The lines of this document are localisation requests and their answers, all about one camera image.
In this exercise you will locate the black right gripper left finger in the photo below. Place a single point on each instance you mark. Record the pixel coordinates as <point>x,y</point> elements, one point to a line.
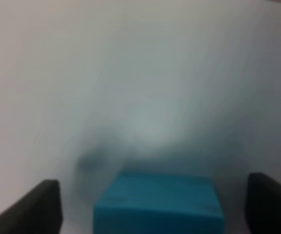
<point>38,212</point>

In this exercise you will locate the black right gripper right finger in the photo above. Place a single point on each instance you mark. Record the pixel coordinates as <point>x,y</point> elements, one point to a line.
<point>263,204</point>

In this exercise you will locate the blue cube block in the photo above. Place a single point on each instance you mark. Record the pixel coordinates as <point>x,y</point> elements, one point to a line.
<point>141,203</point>

